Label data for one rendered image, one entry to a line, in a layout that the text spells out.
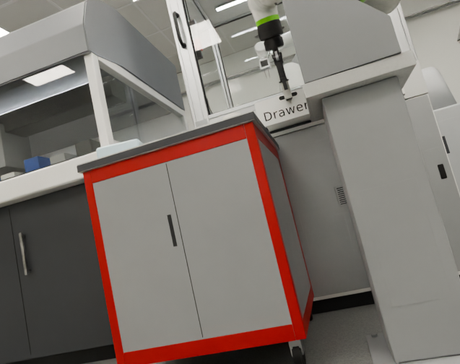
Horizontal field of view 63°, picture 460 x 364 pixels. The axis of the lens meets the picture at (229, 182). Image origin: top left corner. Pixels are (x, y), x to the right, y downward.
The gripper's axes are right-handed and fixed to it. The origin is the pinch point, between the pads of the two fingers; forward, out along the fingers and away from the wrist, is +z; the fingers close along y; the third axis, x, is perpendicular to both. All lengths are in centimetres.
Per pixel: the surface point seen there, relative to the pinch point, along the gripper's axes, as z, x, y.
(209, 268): 42, -34, 56
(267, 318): 59, -20, 62
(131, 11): -116, -133, -232
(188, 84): -16, -45, -28
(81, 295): 59, -110, 19
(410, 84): 13, 49, -17
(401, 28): -10, 52, -25
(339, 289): 86, 0, 9
